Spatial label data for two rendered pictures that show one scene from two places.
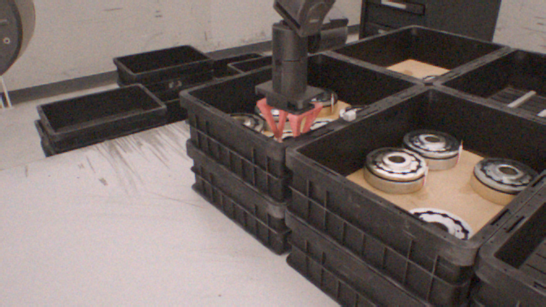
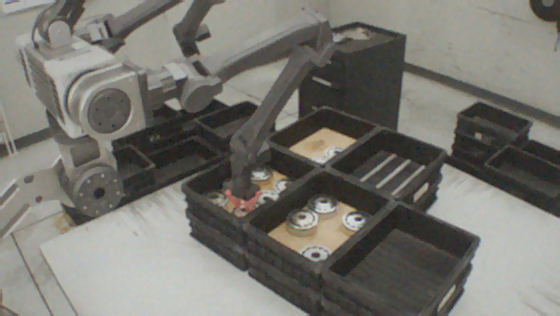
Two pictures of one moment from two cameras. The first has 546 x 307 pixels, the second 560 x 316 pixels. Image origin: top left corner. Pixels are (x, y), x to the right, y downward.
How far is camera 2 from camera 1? 0.78 m
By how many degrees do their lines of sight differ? 5
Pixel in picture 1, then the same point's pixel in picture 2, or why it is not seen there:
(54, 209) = (113, 253)
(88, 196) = (130, 243)
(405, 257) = (298, 270)
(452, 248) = (313, 266)
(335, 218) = (268, 254)
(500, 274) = (328, 275)
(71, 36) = not seen: hidden behind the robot
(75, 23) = not seen: hidden behind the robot
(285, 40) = (238, 166)
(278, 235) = (242, 261)
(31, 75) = (29, 124)
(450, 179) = (331, 224)
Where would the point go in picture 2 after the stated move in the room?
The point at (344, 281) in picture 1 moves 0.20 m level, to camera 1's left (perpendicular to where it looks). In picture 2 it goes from (276, 282) to (210, 288)
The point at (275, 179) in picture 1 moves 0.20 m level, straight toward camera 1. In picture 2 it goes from (238, 234) to (242, 280)
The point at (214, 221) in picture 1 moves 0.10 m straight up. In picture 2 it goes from (205, 254) to (202, 232)
